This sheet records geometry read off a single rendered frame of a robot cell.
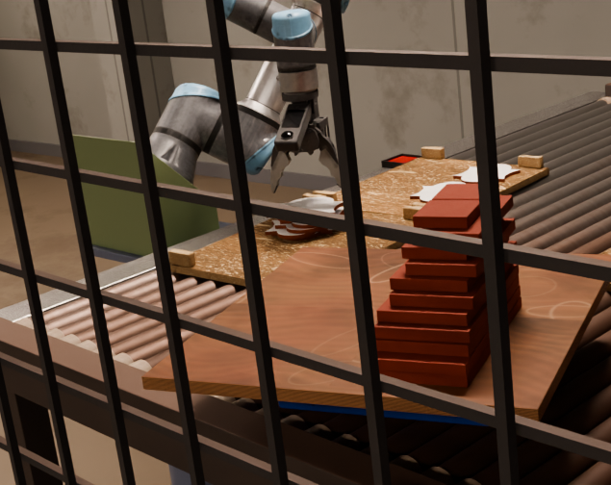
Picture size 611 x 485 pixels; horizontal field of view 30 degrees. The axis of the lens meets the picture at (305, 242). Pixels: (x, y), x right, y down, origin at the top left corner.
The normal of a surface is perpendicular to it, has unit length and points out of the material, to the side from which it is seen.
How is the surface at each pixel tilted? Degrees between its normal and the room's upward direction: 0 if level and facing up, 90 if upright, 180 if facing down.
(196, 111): 63
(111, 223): 90
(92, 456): 0
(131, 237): 90
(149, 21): 90
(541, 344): 0
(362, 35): 90
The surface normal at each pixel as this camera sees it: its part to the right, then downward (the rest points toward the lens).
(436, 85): -0.68, 0.29
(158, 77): 0.72, 0.12
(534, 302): -0.11, -0.95
